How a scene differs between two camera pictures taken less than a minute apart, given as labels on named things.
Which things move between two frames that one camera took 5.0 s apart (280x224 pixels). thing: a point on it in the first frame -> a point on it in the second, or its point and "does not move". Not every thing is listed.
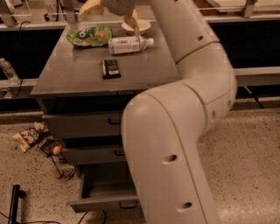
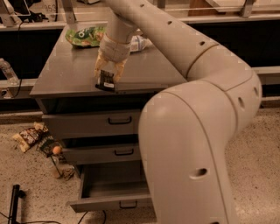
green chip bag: [90, 37] does not move
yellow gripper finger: [133, 17] -> [119, 66]
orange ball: [57, 150] does not move
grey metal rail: [257, 75] does not move
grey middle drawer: [93, 155] does not move
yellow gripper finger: [91, 6] -> [101, 61]
